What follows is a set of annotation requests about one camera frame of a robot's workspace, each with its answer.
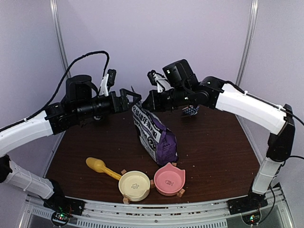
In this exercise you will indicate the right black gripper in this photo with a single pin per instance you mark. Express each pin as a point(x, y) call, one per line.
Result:
point(154, 105)

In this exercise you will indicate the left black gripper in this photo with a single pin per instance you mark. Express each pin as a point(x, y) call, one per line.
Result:
point(123, 100)

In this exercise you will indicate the purple puppy food bag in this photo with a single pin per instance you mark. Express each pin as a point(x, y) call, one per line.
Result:
point(157, 139)

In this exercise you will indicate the yellow plastic scoop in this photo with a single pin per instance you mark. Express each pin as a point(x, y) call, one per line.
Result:
point(99, 166)

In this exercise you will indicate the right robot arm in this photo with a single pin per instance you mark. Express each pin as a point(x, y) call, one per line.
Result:
point(179, 86)

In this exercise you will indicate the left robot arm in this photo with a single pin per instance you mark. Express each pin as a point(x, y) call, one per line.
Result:
point(82, 100)

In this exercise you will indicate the pink cat-ear pet bowl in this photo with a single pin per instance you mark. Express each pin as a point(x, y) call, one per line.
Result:
point(169, 179)

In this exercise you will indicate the cream pet bowl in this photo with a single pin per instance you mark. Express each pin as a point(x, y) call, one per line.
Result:
point(134, 185)

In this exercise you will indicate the dark blue white bowl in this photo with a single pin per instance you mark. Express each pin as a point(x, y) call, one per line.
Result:
point(98, 117)

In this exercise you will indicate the blue zigzag patterned bowl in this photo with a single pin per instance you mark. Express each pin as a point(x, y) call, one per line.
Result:
point(190, 110)

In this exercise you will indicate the wooden block front right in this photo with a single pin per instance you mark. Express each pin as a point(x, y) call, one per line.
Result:
point(181, 193)

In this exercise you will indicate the wooden block front left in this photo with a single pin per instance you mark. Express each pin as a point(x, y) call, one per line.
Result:
point(126, 201)

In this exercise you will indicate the left circuit board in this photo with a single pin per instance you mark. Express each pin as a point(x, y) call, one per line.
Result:
point(60, 219)

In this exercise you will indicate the circuit board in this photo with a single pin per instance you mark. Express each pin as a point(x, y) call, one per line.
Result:
point(251, 219)
point(60, 219)

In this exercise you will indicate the right circuit board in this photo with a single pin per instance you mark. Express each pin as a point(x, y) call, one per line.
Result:
point(251, 219)

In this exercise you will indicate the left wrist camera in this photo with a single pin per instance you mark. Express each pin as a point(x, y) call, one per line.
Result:
point(107, 82)

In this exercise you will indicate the left aluminium frame post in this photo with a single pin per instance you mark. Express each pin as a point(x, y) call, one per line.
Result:
point(58, 31)

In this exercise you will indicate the aluminium frame post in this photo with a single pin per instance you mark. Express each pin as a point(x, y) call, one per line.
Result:
point(58, 31)
point(249, 39)

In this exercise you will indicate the right aluminium frame post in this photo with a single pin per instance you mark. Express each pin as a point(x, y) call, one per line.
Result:
point(249, 39)

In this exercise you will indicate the front aluminium rail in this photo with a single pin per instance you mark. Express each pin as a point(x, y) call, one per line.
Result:
point(208, 214)

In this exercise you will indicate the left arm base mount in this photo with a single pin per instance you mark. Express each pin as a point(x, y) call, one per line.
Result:
point(69, 206)

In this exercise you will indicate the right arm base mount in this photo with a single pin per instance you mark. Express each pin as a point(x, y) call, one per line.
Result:
point(252, 201)

